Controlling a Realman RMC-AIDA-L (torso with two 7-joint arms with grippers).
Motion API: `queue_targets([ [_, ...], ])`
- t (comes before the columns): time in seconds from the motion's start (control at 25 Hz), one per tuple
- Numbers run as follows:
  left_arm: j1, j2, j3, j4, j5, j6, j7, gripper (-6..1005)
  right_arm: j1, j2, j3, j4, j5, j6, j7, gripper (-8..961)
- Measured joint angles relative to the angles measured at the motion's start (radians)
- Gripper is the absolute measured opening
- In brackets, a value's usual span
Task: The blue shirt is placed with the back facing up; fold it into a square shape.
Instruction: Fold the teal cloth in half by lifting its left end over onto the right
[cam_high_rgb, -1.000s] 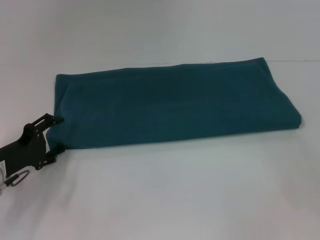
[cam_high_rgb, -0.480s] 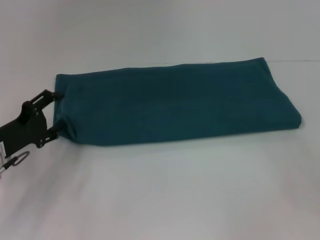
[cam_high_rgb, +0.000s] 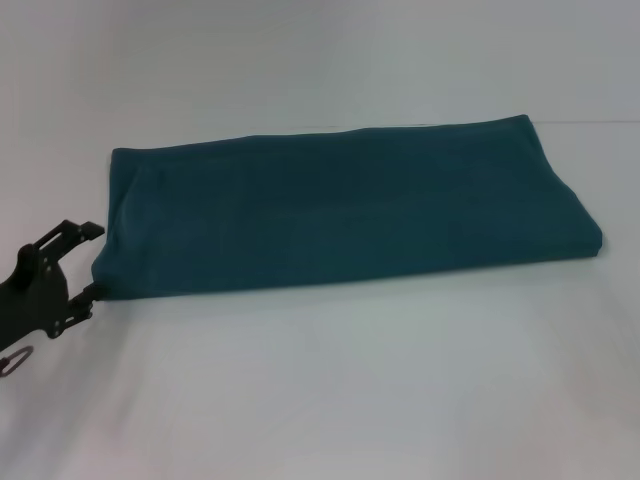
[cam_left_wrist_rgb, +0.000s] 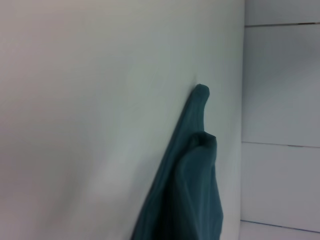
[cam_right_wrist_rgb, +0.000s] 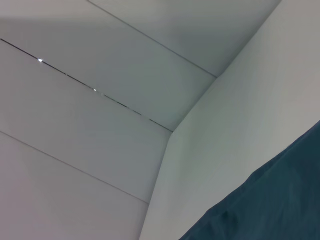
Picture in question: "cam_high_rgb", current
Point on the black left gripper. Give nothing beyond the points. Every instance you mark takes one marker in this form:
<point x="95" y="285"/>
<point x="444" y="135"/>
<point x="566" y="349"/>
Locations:
<point x="35" y="295"/>

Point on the blue t-shirt with FREE print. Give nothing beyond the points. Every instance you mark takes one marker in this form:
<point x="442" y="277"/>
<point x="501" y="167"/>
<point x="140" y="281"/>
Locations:
<point x="325" y="215"/>

